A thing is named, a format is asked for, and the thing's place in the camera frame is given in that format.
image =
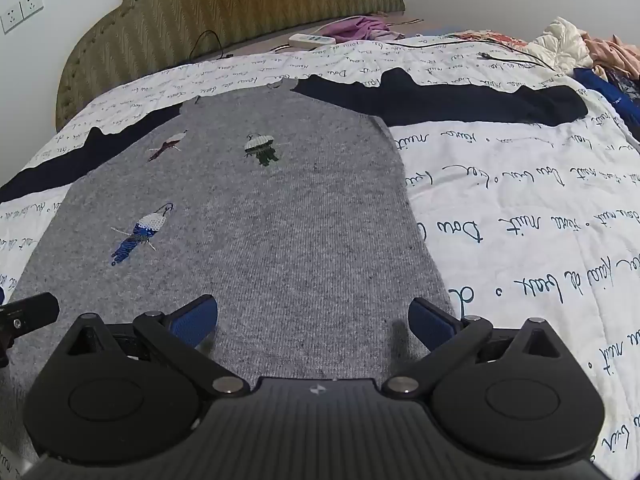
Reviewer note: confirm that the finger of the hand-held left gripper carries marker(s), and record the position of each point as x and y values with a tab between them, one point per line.
30	312

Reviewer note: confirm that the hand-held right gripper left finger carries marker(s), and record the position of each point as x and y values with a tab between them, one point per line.
196	321

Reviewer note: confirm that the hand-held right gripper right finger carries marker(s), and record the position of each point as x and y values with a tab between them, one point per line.
430	325

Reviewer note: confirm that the grey sweater with navy sleeves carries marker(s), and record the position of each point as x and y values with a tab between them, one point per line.
300	220

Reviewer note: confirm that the white quilt with script print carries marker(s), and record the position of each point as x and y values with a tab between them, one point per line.
510	185

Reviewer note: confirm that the blue garment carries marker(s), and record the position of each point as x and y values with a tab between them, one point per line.
607	92

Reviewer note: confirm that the red floral cloth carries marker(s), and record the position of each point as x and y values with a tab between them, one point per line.
492	39

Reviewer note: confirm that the white power strip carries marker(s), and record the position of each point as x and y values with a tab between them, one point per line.
312	41

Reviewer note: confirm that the purple cloth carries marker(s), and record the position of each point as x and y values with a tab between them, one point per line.
362	29

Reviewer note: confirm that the white puffy jacket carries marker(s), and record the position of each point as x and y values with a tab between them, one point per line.
562	45

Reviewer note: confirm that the olive padded headboard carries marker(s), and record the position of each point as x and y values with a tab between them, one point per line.
225	5

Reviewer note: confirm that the pink cloth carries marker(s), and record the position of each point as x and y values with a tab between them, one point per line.
612	55

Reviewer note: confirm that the white wall socket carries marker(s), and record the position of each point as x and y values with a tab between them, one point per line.
10	19
31	4

